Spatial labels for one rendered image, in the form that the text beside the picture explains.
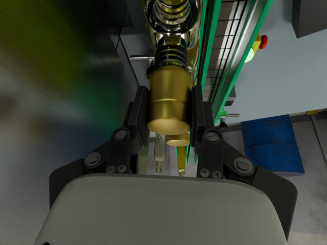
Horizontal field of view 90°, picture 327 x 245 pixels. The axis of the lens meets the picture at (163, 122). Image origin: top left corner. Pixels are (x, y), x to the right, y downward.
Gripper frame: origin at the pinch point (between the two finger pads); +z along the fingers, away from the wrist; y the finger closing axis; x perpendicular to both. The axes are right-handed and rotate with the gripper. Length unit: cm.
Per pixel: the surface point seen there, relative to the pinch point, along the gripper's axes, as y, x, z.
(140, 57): -8.3, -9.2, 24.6
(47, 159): -11.7, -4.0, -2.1
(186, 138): 1.6, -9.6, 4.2
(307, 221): 162, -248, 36
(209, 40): 5.8, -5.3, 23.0
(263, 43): 25, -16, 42
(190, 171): 16, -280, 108
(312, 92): 63, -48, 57
